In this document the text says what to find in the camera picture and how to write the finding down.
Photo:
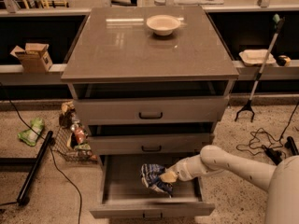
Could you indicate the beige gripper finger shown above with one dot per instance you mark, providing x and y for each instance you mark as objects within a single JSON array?
[{"x": 169, "y": 177}]

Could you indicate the blue chip bag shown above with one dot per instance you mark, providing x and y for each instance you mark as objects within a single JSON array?
[{"x": 150, "y": 178}]

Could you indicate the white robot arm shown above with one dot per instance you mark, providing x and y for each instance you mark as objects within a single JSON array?
[{"x": 281, "y": 182}]

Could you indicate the middle grey drawer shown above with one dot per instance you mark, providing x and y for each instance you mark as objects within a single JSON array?
[{"x": 150, "y": 143}]

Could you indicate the grey drawer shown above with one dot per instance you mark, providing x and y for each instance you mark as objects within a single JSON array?
[
  {"x": 150, "y": 143},
  {"x": 141, "y": 111},
  {"x": 123, "y": 195}
]

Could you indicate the bottom grey drawer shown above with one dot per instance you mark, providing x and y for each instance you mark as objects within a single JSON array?
[{"x": 123, "y": 195}]

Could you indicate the top grey drawer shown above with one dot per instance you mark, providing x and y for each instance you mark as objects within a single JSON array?
[{"x": 141, "y": 111}]

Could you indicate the grey drawer cabinet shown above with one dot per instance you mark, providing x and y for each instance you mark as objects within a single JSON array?
[{"x": 117, "y": 56}]

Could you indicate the green snack bag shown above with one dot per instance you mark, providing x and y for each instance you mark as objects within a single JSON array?
[{"x": 30, "y": 136}]

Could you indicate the black metal floor leg right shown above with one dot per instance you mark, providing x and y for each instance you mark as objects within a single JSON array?
[{"x": 290, "y": 144}]

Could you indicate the black metal floor leg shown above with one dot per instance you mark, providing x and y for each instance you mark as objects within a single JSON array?
[
  {"x": 290, "y": 144},
  {"x": 23, "y": 197}
]

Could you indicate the white takeout container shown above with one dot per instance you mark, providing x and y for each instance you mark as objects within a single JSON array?
[{"x": 251, "y": 57}]

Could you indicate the black metal floor leg left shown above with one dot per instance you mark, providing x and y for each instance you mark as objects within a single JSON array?
[{"x": 23, "y": 197}]

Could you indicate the white paper bowl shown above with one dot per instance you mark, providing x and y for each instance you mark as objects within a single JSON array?
[{"x": 163, "y": 24}]

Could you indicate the yellow tape measure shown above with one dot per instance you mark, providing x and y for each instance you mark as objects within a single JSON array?
[{"x": 283, "y": 60}]

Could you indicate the brown cardboard box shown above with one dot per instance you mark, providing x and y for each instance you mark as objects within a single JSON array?
[{"x": 34, "y": 58}]

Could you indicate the grabber reacher tool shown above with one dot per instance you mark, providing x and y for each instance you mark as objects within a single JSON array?
[{"x": 247, "y": 106}]

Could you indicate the wire basket with snacks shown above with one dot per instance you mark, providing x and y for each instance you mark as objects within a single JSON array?
[{"x": 71, "y": 140}]

